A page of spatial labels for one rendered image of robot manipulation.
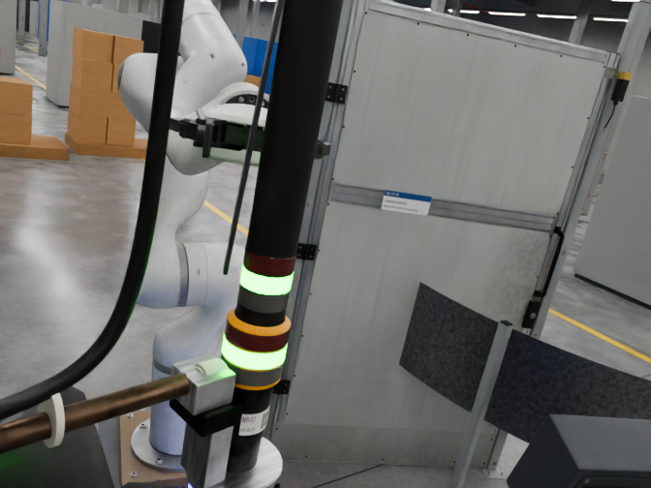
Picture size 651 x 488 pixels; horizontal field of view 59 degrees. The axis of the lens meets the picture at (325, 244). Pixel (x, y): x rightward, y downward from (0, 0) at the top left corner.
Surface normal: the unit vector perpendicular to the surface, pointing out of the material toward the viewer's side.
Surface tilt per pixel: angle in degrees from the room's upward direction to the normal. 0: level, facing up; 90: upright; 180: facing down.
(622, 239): 90
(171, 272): 62
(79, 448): 41
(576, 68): 90
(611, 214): 90
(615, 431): 15
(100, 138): 90
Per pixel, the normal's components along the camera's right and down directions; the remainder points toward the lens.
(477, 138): 0.18, 0.31
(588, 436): 0.22, -0.82
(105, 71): 0.56, 0.35
